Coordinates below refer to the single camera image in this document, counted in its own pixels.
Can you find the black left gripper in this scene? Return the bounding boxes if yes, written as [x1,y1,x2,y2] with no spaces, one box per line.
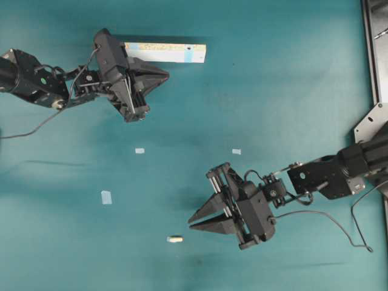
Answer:
[98,57,169,122]

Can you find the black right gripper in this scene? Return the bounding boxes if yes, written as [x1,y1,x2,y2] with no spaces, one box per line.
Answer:
[188,162,267,250]

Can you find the white wooden board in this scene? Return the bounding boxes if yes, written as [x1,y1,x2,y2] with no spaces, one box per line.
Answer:
[125,42,207,63]

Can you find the small wooden dowel rod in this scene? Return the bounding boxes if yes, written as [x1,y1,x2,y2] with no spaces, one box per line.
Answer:
[166,235,184,243]

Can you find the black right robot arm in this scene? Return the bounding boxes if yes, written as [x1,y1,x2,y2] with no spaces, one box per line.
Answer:
[188,125,387,250]

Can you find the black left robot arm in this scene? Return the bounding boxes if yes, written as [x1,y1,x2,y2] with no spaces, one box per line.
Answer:
[1,49,169,122]

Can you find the blue tape marker lower-left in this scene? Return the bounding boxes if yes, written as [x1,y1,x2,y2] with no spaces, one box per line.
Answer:
[101,190,112,205]

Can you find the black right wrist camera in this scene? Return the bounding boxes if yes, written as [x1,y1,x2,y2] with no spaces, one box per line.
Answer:
[236,181,275,241]

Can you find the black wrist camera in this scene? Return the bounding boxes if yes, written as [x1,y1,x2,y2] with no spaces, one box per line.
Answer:
[93,28,129,84]
[236,181,275,241]

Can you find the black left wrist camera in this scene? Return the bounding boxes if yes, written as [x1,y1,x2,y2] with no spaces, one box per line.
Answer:
[93,28,129,84]

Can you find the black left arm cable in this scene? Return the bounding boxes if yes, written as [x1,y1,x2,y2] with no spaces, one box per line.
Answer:
[0,45,102,139]

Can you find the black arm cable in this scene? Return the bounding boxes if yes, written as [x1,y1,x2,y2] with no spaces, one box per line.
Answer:
[0,45,102,139]
[245,169,388,253]

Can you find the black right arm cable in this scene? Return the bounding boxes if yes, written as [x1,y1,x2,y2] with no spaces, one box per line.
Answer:
[245,169,388,253]

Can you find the grey metal base plate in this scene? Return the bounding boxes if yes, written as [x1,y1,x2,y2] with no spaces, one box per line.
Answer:
[354,102,387,143]

